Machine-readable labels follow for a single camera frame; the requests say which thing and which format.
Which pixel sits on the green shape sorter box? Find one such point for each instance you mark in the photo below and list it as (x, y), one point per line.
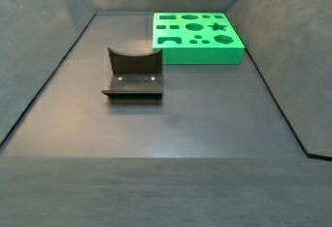
(195, 39)

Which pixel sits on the black curved holder bracket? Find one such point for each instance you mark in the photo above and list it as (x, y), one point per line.
(135, 73)

